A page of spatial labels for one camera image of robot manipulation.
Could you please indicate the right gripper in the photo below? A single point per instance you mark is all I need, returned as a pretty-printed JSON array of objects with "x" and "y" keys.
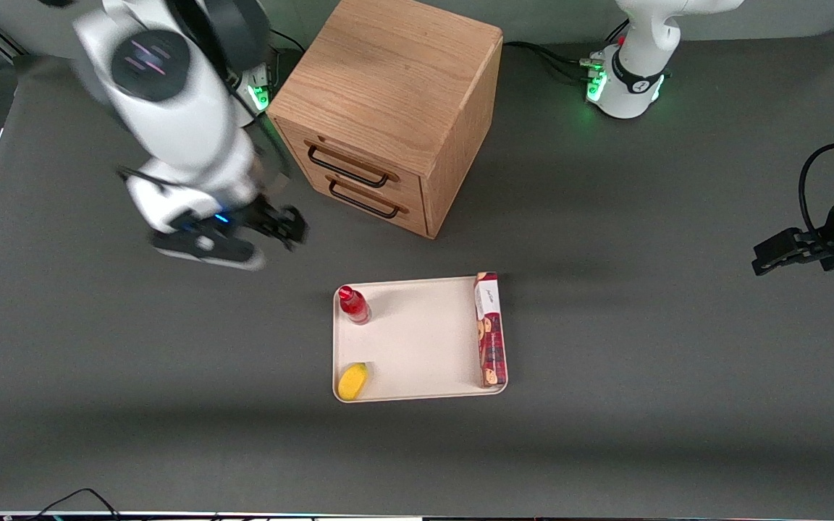
[{"x": 270, "y": 217}]

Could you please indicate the red coke bottle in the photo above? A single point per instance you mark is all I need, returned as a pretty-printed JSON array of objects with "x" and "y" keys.
[{"x": 354, "y": 304}]

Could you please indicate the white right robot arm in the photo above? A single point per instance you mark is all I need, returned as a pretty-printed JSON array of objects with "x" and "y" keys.
[{"x": 178, "y": 108}]

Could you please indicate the beige plastic tray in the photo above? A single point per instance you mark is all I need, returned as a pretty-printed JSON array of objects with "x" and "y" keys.
[{"x": 424, "y": 347}]

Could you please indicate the wooden two-drawer cabinet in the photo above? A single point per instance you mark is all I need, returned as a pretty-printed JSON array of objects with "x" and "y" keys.
[{"x": 388, "y": 94}]

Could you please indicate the yellow lemon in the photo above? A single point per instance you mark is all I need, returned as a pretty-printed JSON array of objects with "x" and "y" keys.
[{"x": 352, "y": 381}]

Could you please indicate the red cookie box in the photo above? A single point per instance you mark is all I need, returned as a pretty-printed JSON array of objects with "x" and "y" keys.
[{"x": 491, "y": 329}]

